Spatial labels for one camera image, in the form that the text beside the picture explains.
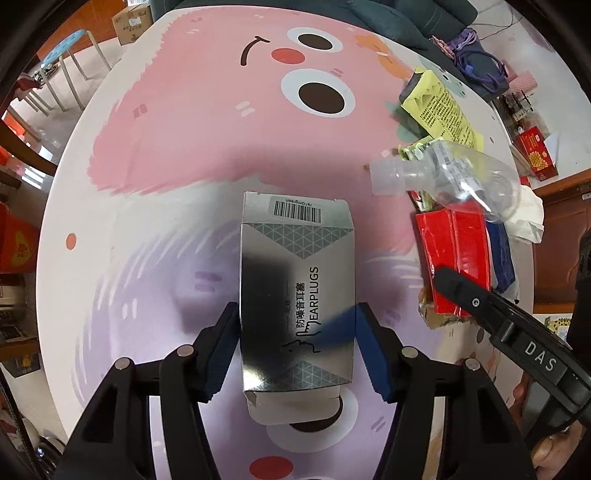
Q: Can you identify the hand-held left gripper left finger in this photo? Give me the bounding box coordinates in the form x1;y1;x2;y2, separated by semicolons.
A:
53;302;241;480

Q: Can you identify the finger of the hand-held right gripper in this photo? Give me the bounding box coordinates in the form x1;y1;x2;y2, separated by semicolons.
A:
431;267;515;340

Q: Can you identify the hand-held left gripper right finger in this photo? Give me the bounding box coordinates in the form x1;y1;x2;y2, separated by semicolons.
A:
355;302;532;480

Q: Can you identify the red cardboard box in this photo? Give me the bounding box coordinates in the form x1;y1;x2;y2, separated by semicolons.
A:
416;208;494;319

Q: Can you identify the white tissue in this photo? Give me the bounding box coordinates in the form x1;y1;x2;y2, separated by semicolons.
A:
505;185;546;243

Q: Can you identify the silver cardboard box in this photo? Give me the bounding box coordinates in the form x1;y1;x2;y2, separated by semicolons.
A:
239;191;358;425

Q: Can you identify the yellow plastic bag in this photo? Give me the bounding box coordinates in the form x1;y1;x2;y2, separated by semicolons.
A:
399;67;485;153

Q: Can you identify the person's right hand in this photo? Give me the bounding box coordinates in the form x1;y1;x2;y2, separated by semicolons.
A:
512;382;591;480

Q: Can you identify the brown crumpled wrapper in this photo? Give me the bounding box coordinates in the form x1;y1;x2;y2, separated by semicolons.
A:
418;288;476;329

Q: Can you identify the dark blue packet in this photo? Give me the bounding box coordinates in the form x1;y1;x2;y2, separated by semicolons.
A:
487;222;517;294

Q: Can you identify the clear plastic bottle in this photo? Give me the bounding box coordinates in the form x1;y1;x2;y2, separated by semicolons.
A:
369;141;522;223

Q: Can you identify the wooden door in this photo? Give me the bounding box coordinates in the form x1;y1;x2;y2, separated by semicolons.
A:
531;171;591;315

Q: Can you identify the red gift box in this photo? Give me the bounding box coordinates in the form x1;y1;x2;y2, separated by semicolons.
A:
515;126;559;182

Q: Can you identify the pink gift bag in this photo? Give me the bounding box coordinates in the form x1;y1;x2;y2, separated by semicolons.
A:
508;69;539;93

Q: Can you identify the cartoon printed tablecloth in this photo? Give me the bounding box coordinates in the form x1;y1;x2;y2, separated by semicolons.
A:
34;0;573;480

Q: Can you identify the purple backpack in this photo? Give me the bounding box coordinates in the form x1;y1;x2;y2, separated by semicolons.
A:
431;28;511;95

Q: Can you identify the red container yellow print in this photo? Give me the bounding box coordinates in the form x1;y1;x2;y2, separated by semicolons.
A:
0;203;41;273

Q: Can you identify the dark teal sofa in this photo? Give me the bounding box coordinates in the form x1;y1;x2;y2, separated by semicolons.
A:
171;0;513;100

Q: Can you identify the wooden dining table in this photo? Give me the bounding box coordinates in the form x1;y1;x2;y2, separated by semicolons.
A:
0;111;61;185

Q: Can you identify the brown cardboard box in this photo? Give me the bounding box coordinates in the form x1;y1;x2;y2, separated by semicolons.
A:
112;4;155;46

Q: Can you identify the blue seat stool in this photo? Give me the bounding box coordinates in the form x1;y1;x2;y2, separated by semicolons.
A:
28;28;114;112

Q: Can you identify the wall poster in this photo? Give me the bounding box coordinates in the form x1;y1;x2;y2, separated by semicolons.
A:
545;316;573;342

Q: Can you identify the black wire rack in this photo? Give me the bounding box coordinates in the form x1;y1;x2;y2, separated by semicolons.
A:
505;90;539;127

